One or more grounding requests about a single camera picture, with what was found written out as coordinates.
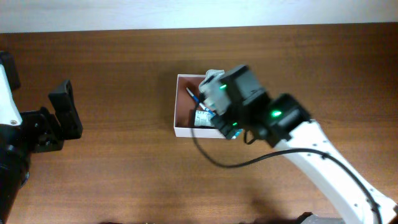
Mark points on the green Dettol soap bar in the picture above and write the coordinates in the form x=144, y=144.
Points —
x=203, y=119

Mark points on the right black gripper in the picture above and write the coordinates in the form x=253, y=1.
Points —
x=229, y=130

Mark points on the clear purple spray bottle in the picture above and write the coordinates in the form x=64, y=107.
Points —
x=213, y=73

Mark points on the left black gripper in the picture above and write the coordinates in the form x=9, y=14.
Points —
x=43, y=124

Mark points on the blue white toothbrush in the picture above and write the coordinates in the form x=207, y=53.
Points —
x=196, y=99

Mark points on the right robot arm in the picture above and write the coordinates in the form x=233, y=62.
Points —
x=291, y=131

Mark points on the white teal toothpaste tube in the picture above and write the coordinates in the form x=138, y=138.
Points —
x=237, y=133

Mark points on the white cardboard box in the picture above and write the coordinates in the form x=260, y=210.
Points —
x=183, y=110

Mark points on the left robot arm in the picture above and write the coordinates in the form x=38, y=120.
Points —
x=15, y=160

